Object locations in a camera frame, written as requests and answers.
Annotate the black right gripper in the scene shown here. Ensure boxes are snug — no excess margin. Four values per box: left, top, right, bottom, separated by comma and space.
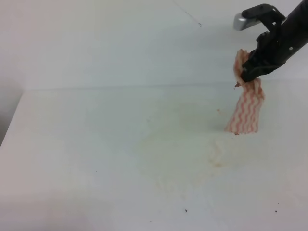
241, 23, 308, 82

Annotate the pink white striped rag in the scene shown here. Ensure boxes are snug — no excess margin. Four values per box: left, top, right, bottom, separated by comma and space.
225, 49, 265, 135

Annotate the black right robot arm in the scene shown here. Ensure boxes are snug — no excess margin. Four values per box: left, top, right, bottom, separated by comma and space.
233, 0, 308, 82

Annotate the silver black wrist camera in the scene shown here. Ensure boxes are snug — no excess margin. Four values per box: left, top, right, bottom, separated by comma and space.
233, 4, 286, 31

